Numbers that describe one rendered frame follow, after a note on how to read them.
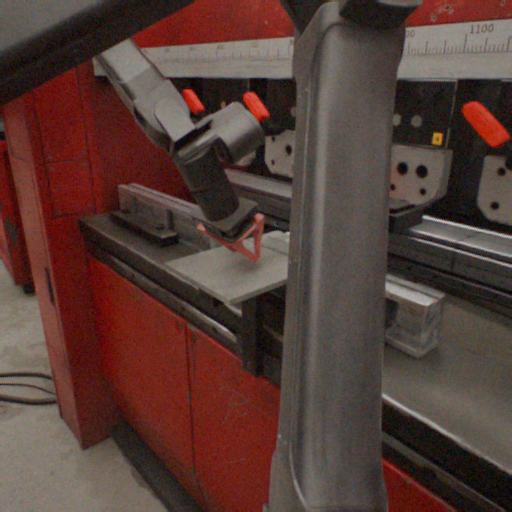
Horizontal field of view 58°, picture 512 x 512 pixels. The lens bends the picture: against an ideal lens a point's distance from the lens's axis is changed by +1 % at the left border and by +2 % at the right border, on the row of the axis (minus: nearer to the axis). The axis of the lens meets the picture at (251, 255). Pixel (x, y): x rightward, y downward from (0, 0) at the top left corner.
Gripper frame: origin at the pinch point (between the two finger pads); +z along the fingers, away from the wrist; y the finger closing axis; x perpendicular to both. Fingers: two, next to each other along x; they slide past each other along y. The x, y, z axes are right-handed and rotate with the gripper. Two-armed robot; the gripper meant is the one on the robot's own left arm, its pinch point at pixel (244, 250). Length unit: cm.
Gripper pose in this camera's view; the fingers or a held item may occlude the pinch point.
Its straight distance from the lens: 75.1
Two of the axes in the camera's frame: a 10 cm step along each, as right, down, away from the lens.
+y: -6.4, -3.0, 7.1
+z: 3.6, 6.9, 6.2
